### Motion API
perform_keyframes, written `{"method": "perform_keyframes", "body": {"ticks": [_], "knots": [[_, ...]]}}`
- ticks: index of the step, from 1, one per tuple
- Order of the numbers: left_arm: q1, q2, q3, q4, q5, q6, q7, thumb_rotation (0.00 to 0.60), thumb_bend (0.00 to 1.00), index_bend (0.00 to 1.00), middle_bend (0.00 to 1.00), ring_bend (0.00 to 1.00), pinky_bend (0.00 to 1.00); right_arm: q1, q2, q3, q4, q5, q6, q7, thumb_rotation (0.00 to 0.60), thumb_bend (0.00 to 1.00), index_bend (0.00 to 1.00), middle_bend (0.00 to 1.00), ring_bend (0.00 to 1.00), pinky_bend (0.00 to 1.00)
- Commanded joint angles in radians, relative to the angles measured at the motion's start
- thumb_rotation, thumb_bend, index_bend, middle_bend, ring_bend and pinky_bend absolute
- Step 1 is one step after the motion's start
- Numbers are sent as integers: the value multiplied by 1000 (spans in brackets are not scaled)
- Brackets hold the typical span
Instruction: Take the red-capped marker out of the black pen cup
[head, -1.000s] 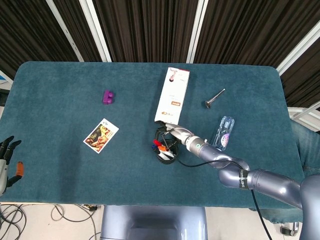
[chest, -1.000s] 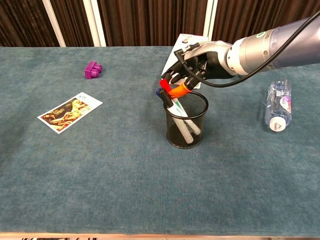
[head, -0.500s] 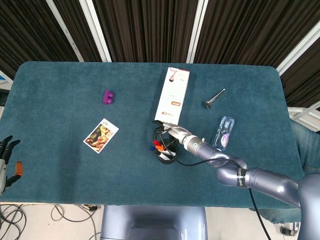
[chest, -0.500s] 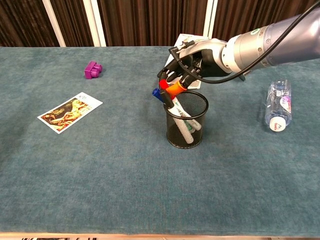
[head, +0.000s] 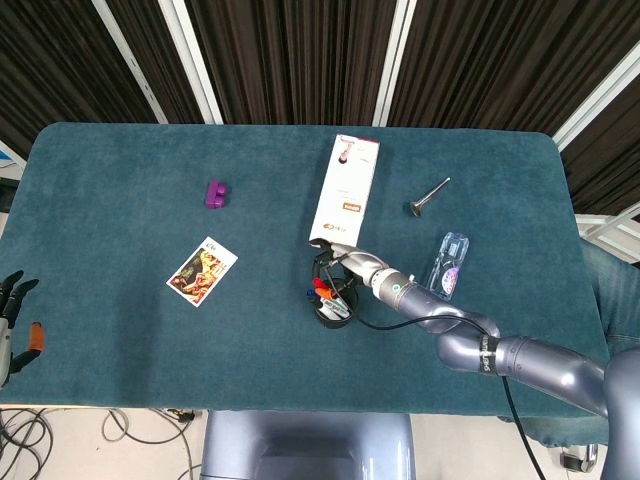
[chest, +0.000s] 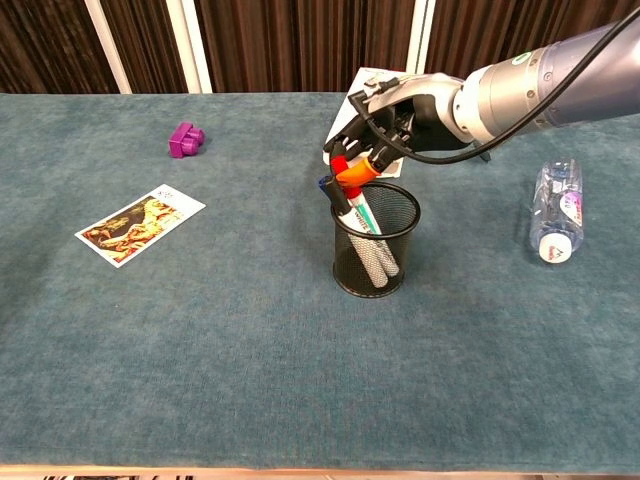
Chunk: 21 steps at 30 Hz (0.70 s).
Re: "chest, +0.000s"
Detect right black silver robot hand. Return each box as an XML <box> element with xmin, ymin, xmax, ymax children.
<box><xmin>323</xmin><ymin>69</ymin><xmax>474</xmax><ymax>187</ymax></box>

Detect red cap whiteboard marker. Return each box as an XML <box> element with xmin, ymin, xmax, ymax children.
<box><xmin>330</xmin><ymin>154</ymin><xmax>384</xmax><ymax>237</ymax></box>

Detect white markers in holder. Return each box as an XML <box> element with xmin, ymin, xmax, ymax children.
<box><xmin>316</xmin><ymin>174</ymin><xmax>401</xmax><ymax>279</ymax></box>

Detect black mesh pen holder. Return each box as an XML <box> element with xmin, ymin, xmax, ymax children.
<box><xmin>331</xmin><ymin>180</ymin><xmax>422</xmax><ymax>300</ymax></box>

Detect long white cardboard box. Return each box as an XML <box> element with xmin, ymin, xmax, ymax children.
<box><xmin>323</xmin><ymin>67</ymin><xmax>419</xmax><ymax>180</ymax></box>

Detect dark brown pleated curtain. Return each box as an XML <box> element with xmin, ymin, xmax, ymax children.
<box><xmin>0</xmin><ymin>0</ymin><xmax>640</xmax><ymax>96</ymax></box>

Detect clear plastic water bottle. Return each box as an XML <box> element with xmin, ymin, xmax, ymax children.
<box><xmin>528</xmin><ymin>158</ymin><xmax>585</xmax><ymax>265</ymax></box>

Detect purple toy building block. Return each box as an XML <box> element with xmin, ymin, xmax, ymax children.
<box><xmin>167</xmin><ymin>121</ymin><xmax>207</xmax><ymax>160</ymax></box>

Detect illustrated picture card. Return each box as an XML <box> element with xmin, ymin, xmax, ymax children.
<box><xmin>74</xmin><ymin>184</ymin><xmax>207</xmax><ymax>269</ymax></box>

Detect teal fabric table cover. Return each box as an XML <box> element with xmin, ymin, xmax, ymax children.
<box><xmin>0</xmin><ymin>92</ymin><xmax>640</xmax><ymax>474</ymax></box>

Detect white metal post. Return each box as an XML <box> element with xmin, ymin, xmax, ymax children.
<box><xmin>405</xmin><ymin>0</ymin><xmax>438</xmax><ymax>76</ymax></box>
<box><xmin>83</xmin><ymin>0</ymin><xmax>133</xmax><ymax>95</ymax></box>
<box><xmin>165</xmin><ymin>0</ymin><xmax>213</xmax><ymax>95</ymax></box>

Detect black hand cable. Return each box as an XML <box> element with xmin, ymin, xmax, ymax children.
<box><xmin>348</xmin><ymin>3</ymin><xmax>640</xmax><ymax>165</ymax></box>

